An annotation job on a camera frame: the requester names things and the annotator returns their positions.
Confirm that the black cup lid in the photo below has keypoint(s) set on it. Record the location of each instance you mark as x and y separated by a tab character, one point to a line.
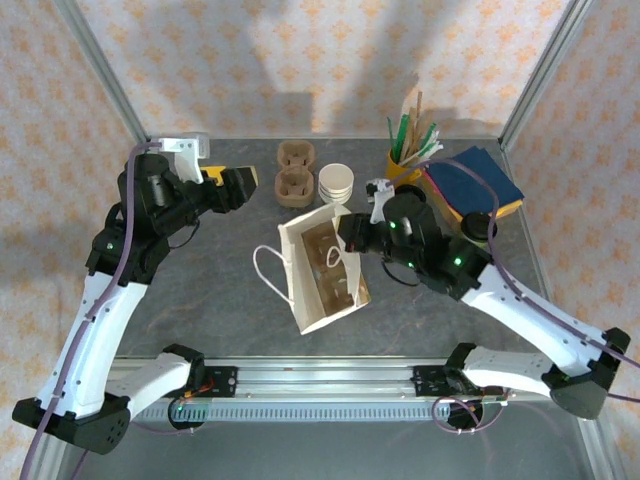
479	226

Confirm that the white paper bag flower print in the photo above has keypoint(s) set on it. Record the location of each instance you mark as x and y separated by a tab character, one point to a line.
305	310

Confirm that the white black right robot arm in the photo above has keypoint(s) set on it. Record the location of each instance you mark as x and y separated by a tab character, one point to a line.
540	315

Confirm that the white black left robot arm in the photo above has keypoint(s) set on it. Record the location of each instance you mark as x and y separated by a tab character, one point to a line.
100	325

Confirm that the yellow stirrer holder cup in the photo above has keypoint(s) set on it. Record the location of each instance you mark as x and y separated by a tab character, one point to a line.
397	170

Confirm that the green white paper cup stack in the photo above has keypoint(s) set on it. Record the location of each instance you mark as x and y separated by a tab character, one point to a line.
336	177

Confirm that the brown pulp cup carrier stack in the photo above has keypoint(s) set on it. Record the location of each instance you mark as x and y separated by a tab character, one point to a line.
295	175

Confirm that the colourful paper napkin stack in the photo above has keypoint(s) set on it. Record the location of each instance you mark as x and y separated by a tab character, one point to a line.
480	180

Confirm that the white green wrapped straw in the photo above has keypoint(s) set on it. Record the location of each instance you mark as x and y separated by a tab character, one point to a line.
430	140

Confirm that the tall wooden stirrer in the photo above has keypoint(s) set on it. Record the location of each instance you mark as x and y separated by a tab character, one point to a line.
419	107

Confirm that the aluminium table side rail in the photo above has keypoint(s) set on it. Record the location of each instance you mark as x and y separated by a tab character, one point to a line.
47	467
527	225

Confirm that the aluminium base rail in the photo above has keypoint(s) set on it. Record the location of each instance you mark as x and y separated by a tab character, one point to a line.
325	380

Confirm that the aluminium upright frame post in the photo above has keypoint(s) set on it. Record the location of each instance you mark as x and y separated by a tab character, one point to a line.
540	75
100	65

